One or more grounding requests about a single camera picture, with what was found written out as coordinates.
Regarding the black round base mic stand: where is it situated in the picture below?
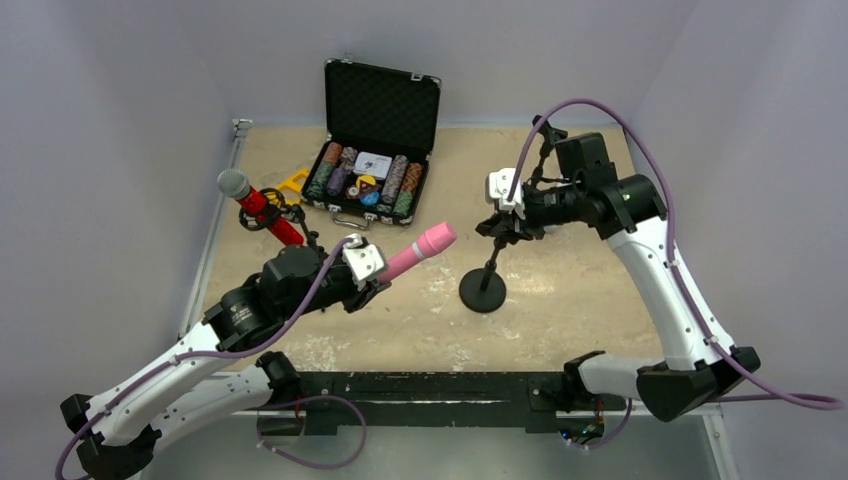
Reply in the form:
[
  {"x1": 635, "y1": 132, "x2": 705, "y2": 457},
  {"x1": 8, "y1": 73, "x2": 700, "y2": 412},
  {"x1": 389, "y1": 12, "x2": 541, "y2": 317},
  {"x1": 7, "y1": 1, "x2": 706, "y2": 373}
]
[{"x1": 532, "y1": 115, "x2": 569, "y2": 176}]

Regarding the pink microphone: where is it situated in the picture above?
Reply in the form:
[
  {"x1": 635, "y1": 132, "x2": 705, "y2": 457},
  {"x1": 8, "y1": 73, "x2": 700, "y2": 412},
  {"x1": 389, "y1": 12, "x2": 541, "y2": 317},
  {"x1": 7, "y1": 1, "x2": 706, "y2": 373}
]
[{"x1": 378, "y1": 221, "x2": 458, "y2": 283}]

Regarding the black tripod shock mount stand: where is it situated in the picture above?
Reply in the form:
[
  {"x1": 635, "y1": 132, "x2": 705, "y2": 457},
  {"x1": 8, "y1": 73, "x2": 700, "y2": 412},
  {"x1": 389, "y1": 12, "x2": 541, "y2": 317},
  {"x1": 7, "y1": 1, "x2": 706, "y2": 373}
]
[{"x1": 236, "y1": 187, "x2": 327, "y2": 258}]

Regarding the red glitter microphone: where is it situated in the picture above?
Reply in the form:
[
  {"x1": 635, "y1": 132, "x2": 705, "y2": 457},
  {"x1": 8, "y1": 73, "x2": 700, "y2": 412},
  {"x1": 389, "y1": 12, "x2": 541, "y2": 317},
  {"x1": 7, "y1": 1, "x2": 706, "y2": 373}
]
[{"x1": 217, "y1": 169, "x2": 304, "y2": 246}]

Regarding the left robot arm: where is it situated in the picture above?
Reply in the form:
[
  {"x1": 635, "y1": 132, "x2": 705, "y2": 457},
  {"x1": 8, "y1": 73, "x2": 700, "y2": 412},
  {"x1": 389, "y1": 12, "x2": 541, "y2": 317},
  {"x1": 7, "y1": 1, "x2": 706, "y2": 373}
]
[{"x1": 54, "y1": 234, "x2": 391, "y2": 479}]

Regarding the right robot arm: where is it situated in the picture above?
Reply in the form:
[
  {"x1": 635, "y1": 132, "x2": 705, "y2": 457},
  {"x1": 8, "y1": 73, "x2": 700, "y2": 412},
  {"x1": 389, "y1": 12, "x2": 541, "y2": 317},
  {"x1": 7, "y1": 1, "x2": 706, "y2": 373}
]
[{"x1": 476, "y1": 133, "x2": 761, "y2": 422}]

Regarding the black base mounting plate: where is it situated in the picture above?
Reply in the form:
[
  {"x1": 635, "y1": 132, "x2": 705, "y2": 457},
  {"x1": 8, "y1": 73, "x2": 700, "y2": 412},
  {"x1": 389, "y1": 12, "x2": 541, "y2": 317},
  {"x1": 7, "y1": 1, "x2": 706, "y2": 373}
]
[{"x1": 264, "y1": 371, "x2": 626, "y2": 437}]

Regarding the black poker chip case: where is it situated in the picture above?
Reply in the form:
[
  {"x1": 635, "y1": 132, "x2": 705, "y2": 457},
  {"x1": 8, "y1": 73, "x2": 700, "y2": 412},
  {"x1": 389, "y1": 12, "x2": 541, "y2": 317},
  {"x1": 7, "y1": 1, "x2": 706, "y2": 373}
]
[{"x1": 300, "y1": 58, "x2": 442, "y2": 230}]

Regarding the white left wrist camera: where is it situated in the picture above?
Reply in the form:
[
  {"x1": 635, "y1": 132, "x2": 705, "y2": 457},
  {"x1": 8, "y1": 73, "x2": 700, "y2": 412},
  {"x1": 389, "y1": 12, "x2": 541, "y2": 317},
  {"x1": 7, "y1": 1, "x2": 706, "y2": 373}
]
[{"x1": 341, "y1": 241, "x2": 389, "y2": 282}]

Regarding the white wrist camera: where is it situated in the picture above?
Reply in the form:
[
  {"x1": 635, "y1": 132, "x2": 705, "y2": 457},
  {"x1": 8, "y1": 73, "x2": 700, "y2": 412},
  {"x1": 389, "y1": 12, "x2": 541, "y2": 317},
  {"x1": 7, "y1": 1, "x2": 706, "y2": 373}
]
[
  {"x1": 485, "y1": 168, "x2": 524, "y2": 217},
  {"x1": 341, "y1": 241, "x2": 389, "y2": 282}
]

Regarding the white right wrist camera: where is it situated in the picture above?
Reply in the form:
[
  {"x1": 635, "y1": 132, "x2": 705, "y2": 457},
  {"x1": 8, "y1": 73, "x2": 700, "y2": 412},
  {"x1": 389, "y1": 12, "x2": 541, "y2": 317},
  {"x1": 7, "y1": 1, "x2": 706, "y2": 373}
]
[{"x1": 485, "y1": 168, "x2": 524, "y2": 217}]

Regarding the yellow plastic triangle frame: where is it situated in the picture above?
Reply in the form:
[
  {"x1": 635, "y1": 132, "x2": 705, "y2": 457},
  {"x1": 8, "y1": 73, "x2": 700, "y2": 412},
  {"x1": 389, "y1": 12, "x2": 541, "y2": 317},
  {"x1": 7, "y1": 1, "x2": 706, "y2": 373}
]
[{"x1": 276, "y1": 168, "x2": 310, "y2": 205}]

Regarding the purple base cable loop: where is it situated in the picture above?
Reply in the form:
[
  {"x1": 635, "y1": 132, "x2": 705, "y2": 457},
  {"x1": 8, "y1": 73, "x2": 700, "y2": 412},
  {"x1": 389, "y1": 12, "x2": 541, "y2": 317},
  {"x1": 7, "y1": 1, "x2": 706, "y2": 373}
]
[{"x1": 256, "y1": 394, "x2": 368, "y2": 470}]

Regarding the aluminium table edge rail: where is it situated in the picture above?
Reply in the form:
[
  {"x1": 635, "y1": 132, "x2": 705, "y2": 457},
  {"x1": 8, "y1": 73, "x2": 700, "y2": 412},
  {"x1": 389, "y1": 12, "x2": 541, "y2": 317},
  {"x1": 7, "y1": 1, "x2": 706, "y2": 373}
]
[{"x1": 177, "y1": 118, "x2": 254, "y2": 339}]

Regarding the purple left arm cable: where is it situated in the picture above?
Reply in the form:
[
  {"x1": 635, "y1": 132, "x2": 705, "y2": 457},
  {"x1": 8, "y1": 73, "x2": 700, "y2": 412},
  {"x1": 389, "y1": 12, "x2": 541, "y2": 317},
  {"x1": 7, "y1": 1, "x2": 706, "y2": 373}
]
[{"x1": 54, "y1": 238, "x2": 352, "y2": 480}]

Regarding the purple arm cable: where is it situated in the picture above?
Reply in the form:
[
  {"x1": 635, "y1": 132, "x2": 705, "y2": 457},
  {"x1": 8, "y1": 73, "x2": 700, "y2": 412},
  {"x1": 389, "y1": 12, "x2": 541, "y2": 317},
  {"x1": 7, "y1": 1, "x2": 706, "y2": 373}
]
[
  {"x1": 54, "y1": 238, "x2": 352, "y2": 480},
  {"x1": 506, "y1": 99, "x2": 844, "y2": 452}
]

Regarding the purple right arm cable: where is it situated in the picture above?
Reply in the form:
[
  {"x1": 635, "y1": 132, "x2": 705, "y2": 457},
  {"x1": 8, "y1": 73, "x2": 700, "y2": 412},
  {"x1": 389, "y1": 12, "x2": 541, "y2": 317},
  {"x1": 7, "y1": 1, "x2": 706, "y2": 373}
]
[{"x1": 506, "y1": 99, "x2": 844, "y2": 452}]

